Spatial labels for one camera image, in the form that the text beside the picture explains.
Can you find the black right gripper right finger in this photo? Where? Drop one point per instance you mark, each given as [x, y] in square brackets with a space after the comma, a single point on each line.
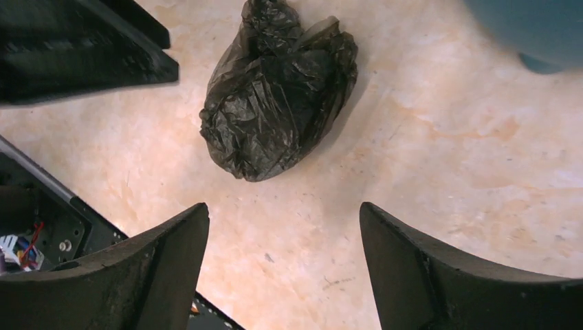
[420, 282]

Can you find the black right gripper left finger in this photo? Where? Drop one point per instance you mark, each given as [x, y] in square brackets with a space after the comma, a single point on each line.
[145, 282]

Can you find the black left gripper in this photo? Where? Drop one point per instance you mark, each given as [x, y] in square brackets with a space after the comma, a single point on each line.
[59, 49]

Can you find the black plastic trash bag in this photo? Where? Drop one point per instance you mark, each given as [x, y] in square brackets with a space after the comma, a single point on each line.
[276, 91]

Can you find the teal plastic trash bin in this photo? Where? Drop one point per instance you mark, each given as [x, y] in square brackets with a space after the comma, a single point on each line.
[546, 34]

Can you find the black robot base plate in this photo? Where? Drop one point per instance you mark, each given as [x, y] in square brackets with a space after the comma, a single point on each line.
[44, 224]

